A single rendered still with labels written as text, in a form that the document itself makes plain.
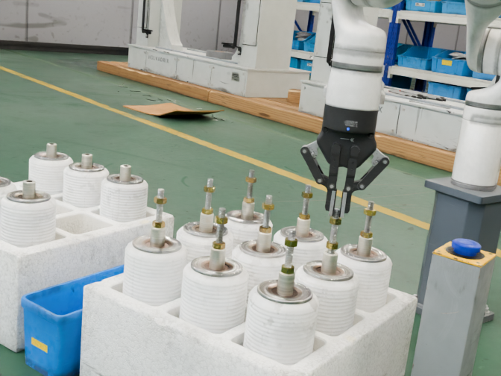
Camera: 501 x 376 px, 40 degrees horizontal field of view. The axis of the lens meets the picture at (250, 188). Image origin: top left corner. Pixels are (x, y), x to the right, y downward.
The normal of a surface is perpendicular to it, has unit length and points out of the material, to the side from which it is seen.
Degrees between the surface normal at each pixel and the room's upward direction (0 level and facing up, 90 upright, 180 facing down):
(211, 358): 90
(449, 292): 90
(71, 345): 92
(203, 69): 90
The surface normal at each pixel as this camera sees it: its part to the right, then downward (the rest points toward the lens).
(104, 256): 0.81, 0.22
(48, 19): 0.61, 0.26
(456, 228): -0.79, 0.07
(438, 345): -0.58, 0.14
